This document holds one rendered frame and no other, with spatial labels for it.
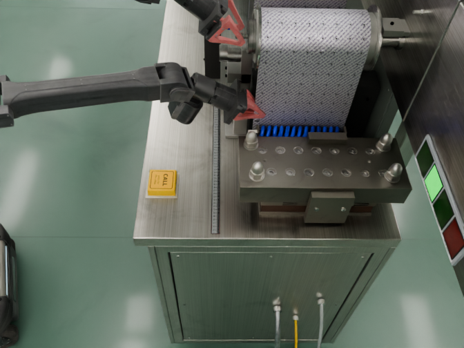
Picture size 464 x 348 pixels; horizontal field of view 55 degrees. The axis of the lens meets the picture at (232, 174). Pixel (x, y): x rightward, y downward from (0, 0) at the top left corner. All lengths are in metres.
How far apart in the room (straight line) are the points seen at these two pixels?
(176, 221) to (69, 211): 1.25
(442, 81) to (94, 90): 0.68
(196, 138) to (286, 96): 0.33
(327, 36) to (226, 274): 0.68
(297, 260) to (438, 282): 1.14
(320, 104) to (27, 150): 1.86
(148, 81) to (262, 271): 0.61
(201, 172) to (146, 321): 0.94
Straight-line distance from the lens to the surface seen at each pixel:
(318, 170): 1.08
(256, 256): 1.19
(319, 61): 1.04
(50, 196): 2.41
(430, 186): 0.94
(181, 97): 1.01
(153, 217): 1.14
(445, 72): 0.93
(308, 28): 1.01
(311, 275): 1.31
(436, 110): 0.95
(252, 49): 1.03
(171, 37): 1.66
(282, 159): 1.09
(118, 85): 0.98
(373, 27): 1.06
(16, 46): 3.38
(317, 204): 1.07
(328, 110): 1.14
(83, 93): 0.98
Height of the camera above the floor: 1.85
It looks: 52 degrees down
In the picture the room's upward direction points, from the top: 3 degrees clockwise
